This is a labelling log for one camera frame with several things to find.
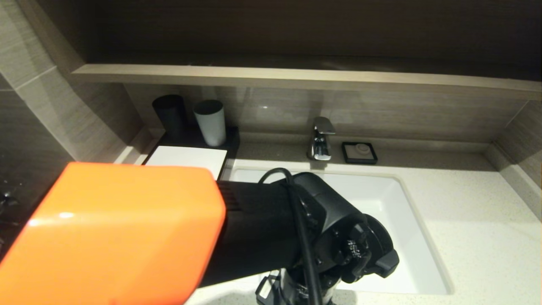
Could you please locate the black cup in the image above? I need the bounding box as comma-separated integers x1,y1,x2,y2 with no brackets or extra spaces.
152,94,188,138

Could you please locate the white cup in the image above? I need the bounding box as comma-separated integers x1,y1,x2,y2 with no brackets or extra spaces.
194,100,227,147

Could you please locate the black storage box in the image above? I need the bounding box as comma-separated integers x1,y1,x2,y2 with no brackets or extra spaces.
142,126,241,180

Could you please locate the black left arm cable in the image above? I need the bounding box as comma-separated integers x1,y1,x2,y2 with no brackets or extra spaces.
258,168,322,305

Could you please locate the black square soap dish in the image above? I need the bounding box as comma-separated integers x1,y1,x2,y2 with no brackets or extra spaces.
341,141,378,165

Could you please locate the wooden wall shelf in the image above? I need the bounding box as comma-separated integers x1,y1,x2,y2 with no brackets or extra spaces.
72,64,542,94

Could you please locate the chrome faucet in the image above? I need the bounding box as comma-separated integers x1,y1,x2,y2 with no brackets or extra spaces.
307,117,336,161

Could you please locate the dark hose fixture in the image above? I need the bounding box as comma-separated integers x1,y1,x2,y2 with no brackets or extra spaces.
0,186,19,225

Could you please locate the white sink basin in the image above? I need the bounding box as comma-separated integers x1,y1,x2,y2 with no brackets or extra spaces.
197,167,452,295

